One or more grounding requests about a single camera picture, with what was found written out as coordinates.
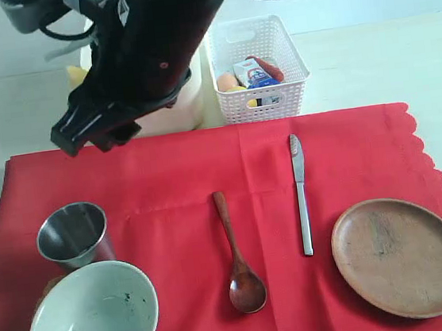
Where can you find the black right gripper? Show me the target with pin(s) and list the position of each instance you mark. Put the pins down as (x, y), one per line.
(141, 57)

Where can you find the silver table knife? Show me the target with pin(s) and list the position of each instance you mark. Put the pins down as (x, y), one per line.
(298, 163)

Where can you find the white perforated plastic basket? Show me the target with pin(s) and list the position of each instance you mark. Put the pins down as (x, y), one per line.
(266, 37)

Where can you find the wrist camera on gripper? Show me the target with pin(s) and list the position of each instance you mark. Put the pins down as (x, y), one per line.
(28, 16)

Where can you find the bread piece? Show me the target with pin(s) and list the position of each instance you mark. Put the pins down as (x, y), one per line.
(47, 289)

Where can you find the white ceramic bowl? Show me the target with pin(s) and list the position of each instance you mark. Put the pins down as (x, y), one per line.
(103, 296)

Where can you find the brown wooden plate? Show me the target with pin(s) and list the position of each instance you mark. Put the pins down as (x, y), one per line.
(389, 251)

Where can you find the yellow cheese wedge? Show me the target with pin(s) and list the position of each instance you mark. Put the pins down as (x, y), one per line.
(76, 76)

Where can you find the brown egg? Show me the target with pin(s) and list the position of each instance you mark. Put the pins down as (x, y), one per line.
(226, 82)

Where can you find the red tablecloth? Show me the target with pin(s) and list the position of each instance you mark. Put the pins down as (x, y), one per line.
(157, 193)

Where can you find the red sausage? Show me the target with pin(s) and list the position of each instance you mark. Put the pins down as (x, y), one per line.
(271, 69)

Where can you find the yellow lemon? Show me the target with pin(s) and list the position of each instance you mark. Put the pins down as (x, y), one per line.
(252, 103)

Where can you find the cream plastic bin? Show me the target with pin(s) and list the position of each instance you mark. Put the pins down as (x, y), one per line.
(185, 115)

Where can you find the dark wooden spoon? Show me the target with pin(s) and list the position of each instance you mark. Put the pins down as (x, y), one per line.
(247, 292)

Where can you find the blue white milk carton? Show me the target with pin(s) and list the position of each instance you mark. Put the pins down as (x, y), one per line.
(251, 75)

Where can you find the steel cup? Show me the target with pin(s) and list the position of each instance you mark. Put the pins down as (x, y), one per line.
(75, 235)

